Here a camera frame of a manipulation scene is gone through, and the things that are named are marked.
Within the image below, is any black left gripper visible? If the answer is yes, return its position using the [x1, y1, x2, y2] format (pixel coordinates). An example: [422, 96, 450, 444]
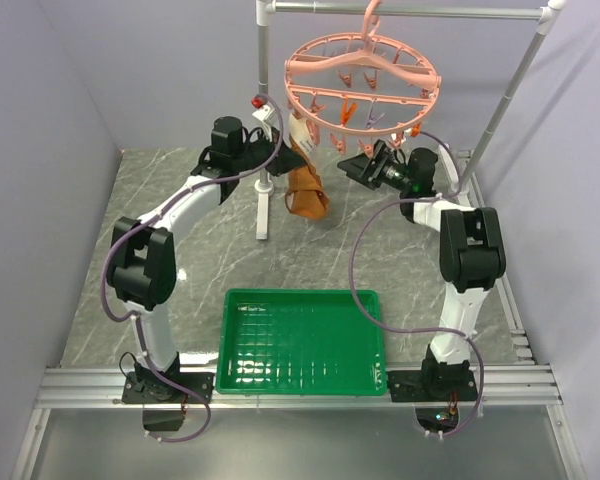
[234, 127, 308, 178]

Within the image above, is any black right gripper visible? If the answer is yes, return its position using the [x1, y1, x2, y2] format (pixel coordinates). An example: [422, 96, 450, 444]
[337, 141, 411, 193]

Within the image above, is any pink clothes peg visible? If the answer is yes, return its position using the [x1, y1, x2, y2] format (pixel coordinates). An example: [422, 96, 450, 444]
[305, 121, 320, 147]

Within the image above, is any orange underwear with cream waistband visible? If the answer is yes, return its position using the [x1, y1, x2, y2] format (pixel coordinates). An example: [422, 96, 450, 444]
[285, 112, 330, 220]

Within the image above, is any pink round clip hanger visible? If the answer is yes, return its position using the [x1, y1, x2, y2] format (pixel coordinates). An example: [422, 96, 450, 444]
[284, 1, 442, 155]

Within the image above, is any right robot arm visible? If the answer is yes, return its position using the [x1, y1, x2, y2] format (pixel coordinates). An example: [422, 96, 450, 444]
[337, 140, 506, 400]

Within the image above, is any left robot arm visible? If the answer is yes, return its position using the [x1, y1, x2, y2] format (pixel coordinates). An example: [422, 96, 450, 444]
[101, 106, 300, 402]

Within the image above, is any purple clothes peg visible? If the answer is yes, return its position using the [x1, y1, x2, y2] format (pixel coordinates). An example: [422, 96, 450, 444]
[365, 108, 385, 129]

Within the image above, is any orange clothes peg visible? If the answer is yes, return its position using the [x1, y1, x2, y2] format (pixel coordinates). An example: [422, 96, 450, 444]
[339, 98, 357, 127]

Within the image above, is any green plastic tray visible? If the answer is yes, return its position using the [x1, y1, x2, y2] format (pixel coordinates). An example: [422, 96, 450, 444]
[215, 289, 387, 397]

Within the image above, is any metal clothes rack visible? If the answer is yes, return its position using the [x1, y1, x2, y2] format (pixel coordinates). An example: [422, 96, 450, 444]
[253, 0, 570, 242]

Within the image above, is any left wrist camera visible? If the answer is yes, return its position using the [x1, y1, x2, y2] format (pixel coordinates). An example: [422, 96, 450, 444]
[251, 95, 277, 141]

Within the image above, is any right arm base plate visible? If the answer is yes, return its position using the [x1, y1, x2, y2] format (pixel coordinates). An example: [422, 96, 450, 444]
[387, 367, 480, 431]

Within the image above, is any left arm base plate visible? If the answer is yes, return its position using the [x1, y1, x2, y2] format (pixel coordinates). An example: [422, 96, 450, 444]
[121, 367, 214, 433]

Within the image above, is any aluminium frame rail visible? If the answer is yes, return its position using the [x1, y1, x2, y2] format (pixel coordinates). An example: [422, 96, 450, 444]
[9, 364, 591, 480]

